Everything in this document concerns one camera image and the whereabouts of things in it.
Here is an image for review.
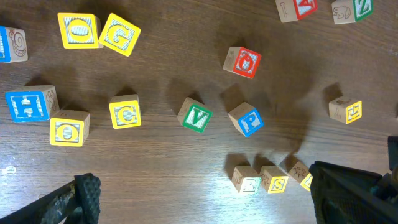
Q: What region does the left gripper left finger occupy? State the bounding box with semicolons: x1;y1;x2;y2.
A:
1;173;101;224

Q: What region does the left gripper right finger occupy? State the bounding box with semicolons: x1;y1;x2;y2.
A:
309;161;397;224

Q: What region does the yellow S block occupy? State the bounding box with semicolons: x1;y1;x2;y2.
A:
288;161;313;191
259;166;289;194

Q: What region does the green letter R block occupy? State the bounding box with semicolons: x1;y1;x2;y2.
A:
231;166;262;195

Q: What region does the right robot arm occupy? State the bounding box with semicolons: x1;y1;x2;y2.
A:
387;136;398;184

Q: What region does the yellow O block lower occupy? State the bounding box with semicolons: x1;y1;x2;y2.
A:
49;110;90;147

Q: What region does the yellow letter U block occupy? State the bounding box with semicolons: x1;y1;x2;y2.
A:
328;96;363;124

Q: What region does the yellow letter C block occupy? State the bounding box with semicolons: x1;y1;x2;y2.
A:
109;94;141;129

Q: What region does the blue letter H block lower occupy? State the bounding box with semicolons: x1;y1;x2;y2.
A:
5;85;60;123

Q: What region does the blue letter h block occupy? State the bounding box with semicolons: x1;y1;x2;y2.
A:
1;26;29;63
5;85;60;123

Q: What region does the blue letter P block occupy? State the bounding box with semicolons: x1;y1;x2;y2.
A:
228;102;264;137

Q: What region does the green letter V block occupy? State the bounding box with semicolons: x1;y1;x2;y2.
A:
177;97;213;133

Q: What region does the red letter O block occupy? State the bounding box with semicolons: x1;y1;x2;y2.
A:
223;47;262;79

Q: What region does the blue letter H block upper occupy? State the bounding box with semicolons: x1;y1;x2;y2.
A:
1;26;29;63

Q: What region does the yellow letter O block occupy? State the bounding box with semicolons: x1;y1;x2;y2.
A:
57;12;103;49

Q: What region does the yellow letter G block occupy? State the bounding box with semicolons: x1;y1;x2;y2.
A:
98;13;141;57

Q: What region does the green letter Z block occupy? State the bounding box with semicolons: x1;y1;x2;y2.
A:
331;0;374;24

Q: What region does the red tilted A block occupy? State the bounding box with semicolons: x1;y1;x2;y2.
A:
275;0;318;23

